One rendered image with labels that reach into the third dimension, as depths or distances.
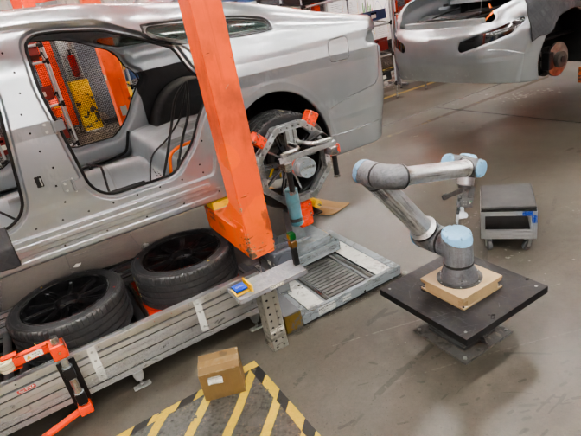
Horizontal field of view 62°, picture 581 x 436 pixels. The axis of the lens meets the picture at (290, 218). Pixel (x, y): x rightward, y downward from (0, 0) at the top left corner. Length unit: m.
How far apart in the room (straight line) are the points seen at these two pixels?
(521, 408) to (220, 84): 2.07
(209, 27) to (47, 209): 1.34
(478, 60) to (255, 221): 3.05
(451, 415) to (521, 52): 3.52
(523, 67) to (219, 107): 3.32
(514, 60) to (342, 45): 2.04
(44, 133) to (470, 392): 2.53
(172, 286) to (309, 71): 1.66
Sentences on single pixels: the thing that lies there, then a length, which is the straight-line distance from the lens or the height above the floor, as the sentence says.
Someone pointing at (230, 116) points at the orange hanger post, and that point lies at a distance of 2.56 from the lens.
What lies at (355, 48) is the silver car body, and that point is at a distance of 3.60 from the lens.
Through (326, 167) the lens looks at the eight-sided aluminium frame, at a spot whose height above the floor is 0.75.
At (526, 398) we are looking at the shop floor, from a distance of 2.60.
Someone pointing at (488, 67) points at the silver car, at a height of 0.94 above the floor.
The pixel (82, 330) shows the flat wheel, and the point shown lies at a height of 0.44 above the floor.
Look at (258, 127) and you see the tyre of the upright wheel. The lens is 3.16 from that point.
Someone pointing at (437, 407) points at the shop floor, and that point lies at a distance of 2.52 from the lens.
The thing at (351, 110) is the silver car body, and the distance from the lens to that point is 3.60.
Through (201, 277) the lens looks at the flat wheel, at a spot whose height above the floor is 0.45.
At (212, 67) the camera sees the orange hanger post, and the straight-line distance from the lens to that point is 2.51.
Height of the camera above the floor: 1.83
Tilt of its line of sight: 24 degrees down
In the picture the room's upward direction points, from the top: 11 degrees counter-clockwise
